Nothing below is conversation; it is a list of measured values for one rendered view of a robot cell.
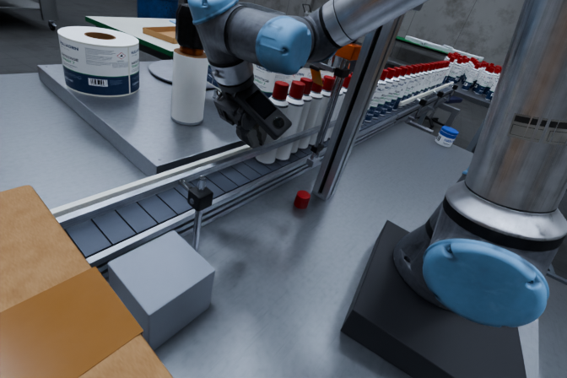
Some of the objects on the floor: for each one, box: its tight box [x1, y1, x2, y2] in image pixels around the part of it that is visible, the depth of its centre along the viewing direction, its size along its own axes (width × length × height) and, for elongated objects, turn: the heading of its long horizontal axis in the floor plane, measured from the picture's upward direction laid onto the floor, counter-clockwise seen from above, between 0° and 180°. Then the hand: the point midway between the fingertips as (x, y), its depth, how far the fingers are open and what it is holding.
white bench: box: [85, 16, 180, 60], centre depth 280 cm, size 190×75×80 cm, turn 131°
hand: (261, 146), depth 72 cm, fingers closed
